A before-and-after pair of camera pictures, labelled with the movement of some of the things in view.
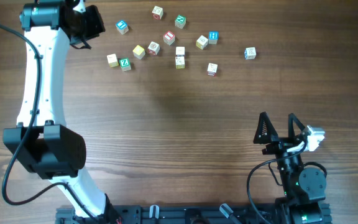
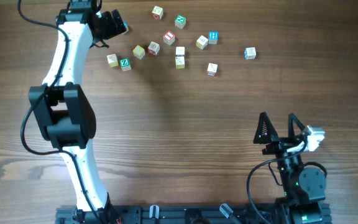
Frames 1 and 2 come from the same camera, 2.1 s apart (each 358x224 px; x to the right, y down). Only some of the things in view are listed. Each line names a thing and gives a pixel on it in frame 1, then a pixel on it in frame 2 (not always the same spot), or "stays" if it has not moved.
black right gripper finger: [265, 131] stays
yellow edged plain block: [112, 60] stays
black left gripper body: [91, 25] -> [110, 28]
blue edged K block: [250, 53] stays
